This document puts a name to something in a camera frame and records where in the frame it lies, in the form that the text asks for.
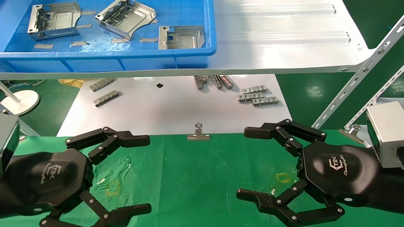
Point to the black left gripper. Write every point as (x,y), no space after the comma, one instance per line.
(47,179)

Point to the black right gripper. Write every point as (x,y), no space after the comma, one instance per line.
(337,173)

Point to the sheet metal bracket part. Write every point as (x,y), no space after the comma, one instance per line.
(60,22)
(129,17)
(186,39)

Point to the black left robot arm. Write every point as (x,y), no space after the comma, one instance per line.
(4,195)

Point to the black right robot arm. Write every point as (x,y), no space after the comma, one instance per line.
(391,189)

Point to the small metal clip strip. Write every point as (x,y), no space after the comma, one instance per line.
(106,98)
(227,82)
(255,89)
(204,78)
(249,97)
(101,84)
(265,101)
(198,82)
(216,82)

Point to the green table cloth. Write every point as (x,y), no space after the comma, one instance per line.
(189,176)

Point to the white board sheet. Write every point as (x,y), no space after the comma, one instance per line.
(157,110)

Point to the white perforated angle bar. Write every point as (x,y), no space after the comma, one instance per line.
(30,128)
(375,98)
(347,85)

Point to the yellow crumpled bag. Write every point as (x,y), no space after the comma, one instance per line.
(71,82)

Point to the white round lamp stand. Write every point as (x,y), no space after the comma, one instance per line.
(22,101)

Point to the blue plastic bin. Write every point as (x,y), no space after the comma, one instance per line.
(104,60)

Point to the white metal shelf panel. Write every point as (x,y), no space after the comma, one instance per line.
(268,47)

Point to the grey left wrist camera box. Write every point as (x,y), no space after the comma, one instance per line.
(8,142)

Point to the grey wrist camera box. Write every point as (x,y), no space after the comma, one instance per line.
(386,132)
(8,142)

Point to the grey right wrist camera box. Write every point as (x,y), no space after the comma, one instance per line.
(386,132)

